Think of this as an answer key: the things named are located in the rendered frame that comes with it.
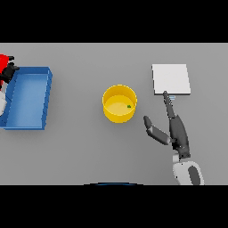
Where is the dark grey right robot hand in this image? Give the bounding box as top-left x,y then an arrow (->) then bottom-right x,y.
142,90 -> 191,159

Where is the blue tray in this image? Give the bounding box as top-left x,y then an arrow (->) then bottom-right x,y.
0,66 -> 53,131

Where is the yellow bowl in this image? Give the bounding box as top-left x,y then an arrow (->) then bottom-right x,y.
102,84 -> 138,124

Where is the red beaker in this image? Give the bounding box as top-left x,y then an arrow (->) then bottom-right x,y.
0,53 -> 12,91

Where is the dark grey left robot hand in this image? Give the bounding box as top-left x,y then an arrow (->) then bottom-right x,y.
0,55 -> 20,85

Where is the pale square measuring scale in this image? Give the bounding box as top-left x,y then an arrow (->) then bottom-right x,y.
151,63 -> 191,96

